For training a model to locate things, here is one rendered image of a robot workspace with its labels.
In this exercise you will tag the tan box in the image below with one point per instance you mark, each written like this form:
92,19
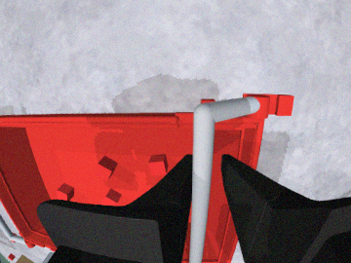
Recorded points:
22,259

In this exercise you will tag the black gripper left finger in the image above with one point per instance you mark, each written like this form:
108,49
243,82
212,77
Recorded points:
152,229

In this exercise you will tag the grey cylinder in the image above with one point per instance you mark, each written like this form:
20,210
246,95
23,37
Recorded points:
47,257

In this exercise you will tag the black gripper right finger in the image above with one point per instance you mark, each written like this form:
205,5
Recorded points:
275,224

